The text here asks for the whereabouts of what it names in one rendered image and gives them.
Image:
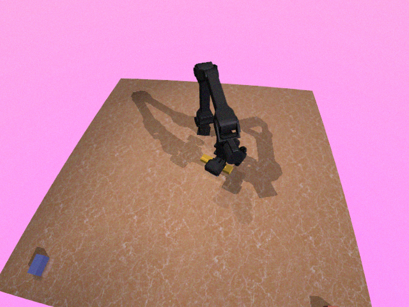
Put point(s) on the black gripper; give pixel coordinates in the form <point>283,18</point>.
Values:
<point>217,164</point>

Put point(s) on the blue rectangular block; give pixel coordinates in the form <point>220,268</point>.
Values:
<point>38,265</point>

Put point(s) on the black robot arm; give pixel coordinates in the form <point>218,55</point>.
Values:
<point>224,120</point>

